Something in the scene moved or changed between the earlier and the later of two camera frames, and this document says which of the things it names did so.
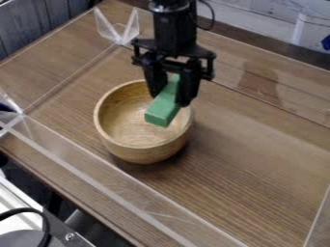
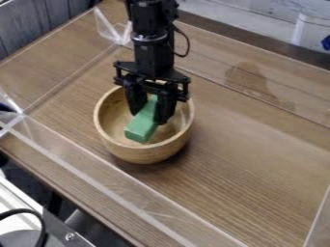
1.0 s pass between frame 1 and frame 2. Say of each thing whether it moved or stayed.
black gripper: moved
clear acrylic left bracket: stayed
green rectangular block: moved
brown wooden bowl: stayed
